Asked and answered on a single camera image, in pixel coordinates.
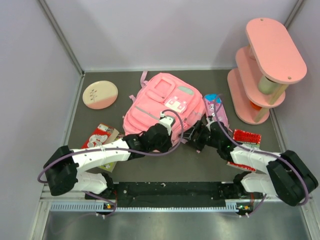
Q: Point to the cream and pink plate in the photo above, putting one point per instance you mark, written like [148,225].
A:
[100,95]

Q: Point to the red thick paperback book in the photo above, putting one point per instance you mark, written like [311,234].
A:
[103,134]

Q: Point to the red colourful picture book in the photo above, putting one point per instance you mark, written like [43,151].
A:
[250,140]

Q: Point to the green thin booklet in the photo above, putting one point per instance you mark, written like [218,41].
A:
[109,167]

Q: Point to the pink student backpack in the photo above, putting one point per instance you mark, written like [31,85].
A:
[162,92]

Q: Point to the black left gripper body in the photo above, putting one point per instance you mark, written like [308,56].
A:
[162,146]

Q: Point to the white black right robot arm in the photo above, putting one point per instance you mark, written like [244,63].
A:
[283,175]

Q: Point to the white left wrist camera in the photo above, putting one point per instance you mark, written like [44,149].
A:
[167,121]

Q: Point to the pink three-tier wooden shelf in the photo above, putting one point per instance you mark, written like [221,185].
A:
[271,52]

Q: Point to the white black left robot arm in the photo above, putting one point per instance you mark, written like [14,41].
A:
[68,169]

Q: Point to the pale green cup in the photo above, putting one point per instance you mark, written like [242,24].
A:
[266,86]

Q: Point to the pink cartoon pencil case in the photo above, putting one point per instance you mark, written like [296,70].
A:
[215,109]

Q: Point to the orange bowl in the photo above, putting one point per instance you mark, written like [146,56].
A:
[254,106]

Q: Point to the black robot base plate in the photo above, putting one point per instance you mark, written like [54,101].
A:
[177,194]

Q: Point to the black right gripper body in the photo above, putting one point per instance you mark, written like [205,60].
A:
[205,137]

